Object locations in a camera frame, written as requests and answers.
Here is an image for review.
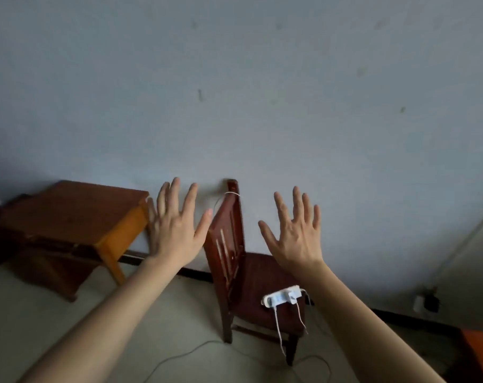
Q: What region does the person's left hand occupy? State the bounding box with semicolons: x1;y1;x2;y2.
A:
146;177;213;269

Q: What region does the person's right hand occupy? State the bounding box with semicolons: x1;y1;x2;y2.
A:
258;186;326;272

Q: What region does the person's right forearm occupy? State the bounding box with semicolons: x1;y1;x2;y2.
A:
299;262;447;383

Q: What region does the person's left forearm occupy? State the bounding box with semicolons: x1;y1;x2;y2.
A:
17;255;186;383

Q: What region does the dark red wooden chair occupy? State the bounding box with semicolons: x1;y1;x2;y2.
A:
203;179;310;367

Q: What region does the white power strip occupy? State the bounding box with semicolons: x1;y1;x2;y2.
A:
261;285;302;309

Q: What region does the brown wooden table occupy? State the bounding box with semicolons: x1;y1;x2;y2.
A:
0;180;150;303

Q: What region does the black plug adapter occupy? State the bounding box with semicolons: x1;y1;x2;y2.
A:
424;290;441;314

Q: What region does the orange stool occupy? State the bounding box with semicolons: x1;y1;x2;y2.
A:
460;329;483;383

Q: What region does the white charging cable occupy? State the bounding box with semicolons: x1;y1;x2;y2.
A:
271;305;287;358
294;289;309;335

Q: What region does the white power strip cord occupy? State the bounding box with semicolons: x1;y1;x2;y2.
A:
143;340;226;383

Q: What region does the white wall cable conduit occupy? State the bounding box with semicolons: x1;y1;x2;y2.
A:
435;203;483;293

